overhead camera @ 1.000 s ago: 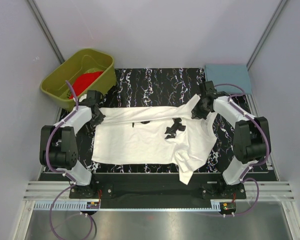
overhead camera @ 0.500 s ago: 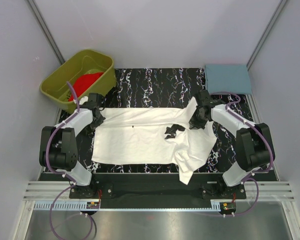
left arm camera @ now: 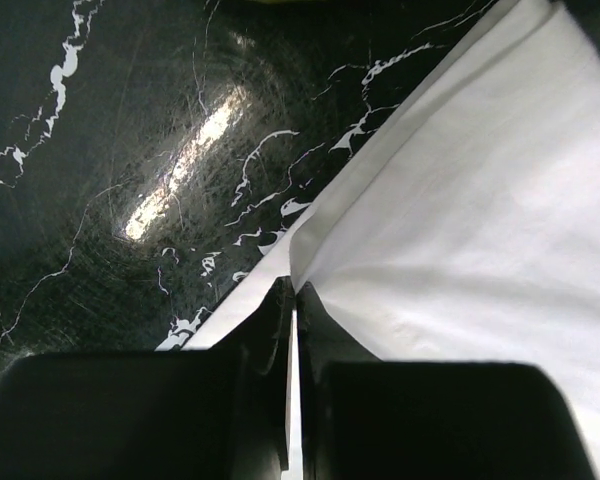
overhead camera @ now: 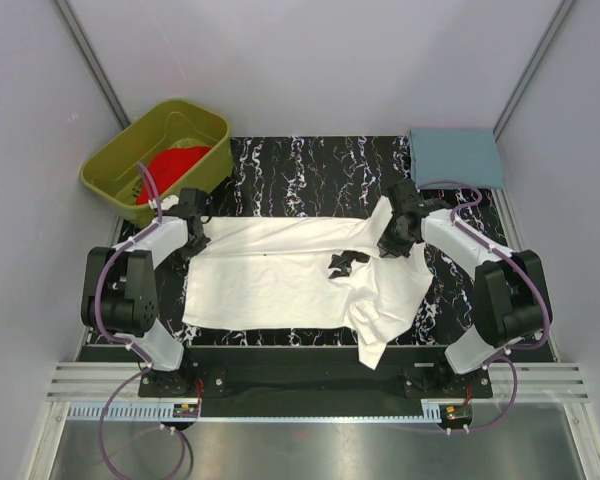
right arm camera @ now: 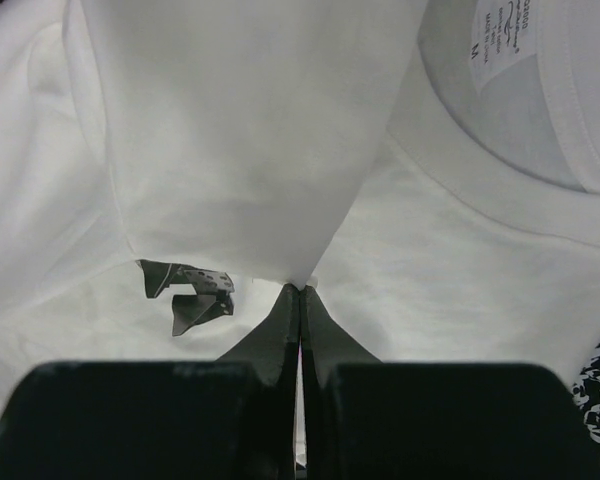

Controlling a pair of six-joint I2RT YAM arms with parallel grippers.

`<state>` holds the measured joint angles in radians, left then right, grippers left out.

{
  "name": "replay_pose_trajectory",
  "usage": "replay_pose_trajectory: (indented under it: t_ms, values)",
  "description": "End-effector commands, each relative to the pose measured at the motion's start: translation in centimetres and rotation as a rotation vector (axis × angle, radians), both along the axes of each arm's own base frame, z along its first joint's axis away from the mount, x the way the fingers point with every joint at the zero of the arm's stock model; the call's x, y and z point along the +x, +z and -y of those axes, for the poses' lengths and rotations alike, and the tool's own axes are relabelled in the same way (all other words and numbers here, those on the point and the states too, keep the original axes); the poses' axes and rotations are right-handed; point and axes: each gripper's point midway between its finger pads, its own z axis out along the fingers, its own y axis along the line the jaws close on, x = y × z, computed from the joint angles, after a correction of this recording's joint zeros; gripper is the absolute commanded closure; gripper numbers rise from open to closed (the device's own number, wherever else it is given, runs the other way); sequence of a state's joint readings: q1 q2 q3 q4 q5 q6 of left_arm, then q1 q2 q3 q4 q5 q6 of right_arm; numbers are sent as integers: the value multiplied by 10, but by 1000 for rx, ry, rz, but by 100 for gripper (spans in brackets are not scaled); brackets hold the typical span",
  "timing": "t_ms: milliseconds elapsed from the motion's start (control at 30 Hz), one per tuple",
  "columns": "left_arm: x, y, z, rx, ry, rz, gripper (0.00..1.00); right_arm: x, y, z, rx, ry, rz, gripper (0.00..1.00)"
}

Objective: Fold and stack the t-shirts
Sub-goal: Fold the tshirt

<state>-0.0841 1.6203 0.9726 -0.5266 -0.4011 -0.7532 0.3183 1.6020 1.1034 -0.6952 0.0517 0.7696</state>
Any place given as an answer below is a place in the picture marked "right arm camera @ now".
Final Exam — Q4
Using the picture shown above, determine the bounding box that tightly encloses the white printed t shirt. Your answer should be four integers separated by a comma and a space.
0, 1, 600, 415

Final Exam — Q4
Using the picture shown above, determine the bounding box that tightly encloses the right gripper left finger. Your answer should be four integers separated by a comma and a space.
0, 285, 300, 479

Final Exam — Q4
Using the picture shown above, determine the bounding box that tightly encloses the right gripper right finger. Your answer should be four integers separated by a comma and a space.
300, 288, 600, 479

